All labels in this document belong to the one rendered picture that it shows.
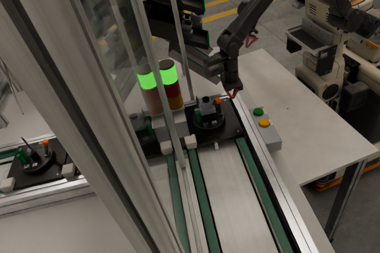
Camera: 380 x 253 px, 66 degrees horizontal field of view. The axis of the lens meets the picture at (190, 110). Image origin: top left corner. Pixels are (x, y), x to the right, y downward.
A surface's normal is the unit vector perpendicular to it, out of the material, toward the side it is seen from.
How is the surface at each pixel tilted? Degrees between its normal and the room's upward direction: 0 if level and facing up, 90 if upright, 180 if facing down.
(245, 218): 0
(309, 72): 8
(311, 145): 0
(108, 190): 90
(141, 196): 90
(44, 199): 90
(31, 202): 90
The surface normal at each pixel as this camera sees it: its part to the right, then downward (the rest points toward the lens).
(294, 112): -0.15, -0.73
